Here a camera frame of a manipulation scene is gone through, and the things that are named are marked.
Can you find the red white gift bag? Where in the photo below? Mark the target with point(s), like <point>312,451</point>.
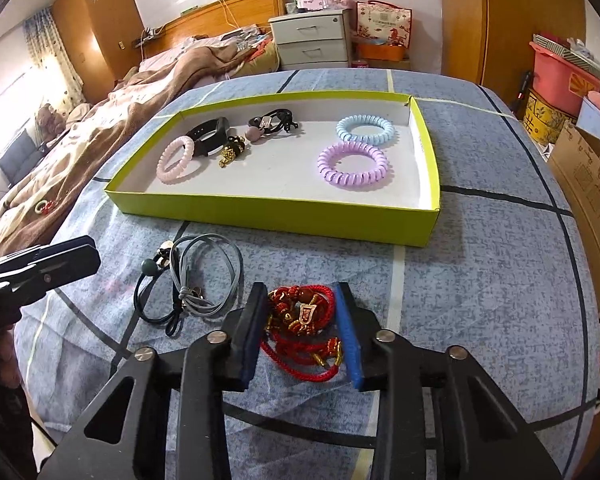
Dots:
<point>383,21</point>

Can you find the green shallow cardboard tray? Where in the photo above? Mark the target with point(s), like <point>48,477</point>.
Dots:
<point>275,184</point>

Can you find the wooden headboard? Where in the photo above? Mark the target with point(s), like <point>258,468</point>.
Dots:
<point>213,19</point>

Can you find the large wooden wardrobe right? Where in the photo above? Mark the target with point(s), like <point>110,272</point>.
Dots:
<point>487,41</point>

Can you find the black fitness wristband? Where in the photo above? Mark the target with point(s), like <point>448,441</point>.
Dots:
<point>209,136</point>

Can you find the light blue storage box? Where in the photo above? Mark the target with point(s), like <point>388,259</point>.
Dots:
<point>589,115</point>

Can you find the orange box under bag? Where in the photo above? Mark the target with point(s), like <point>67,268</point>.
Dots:
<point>381,52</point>

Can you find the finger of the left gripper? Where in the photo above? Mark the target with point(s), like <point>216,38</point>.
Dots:
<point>55,264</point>

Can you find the left human hand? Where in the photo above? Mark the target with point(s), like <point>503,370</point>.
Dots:
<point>10,376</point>

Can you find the blue plaid table cloth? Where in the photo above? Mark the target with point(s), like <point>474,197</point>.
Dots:
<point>504,274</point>

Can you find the brown cardboard box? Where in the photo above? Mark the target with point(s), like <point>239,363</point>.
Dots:
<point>575,163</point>

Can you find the floral curtain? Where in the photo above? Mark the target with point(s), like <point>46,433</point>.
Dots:
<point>62,86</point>

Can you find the white three-drawer cabinet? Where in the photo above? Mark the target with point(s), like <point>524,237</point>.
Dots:
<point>319,39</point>

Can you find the tall wooden wardrobe left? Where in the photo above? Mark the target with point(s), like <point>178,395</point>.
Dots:
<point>98,36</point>

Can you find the black hair tie pink bead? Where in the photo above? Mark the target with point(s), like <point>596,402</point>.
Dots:
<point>270,123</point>

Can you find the bed with brown blanket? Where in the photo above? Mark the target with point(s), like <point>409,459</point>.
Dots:
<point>33,210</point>

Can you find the yellow patterned box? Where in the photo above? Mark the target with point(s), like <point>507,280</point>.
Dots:
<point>544,122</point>

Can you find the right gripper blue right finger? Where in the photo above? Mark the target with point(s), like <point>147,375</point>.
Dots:
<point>357,328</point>

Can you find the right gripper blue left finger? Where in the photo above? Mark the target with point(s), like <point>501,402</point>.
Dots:
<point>245,327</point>

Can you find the pink plastic bin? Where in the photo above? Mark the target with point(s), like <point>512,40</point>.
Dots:
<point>559,82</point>

